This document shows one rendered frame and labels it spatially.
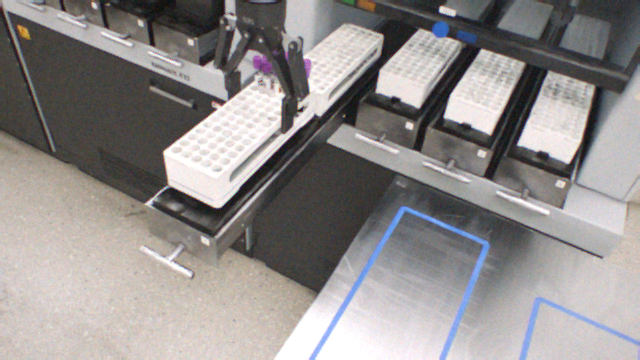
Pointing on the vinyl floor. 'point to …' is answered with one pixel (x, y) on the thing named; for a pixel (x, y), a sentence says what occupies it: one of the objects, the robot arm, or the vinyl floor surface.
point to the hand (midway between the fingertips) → (260, 108)
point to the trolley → (465, 291)
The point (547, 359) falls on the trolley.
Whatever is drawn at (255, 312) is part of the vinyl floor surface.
